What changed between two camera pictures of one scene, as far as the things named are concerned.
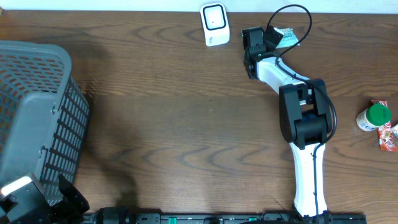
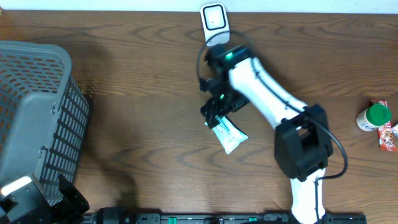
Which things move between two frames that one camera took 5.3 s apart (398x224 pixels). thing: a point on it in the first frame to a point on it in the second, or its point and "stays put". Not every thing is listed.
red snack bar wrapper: x=386 y=139 stays put
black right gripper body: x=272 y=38 to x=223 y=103
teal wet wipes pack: x=289 y=38 to x=229 y=134
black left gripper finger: x=73 y=196 stays put
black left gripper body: x=61 y=213 stays put
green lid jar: x=375 y=116 stays put
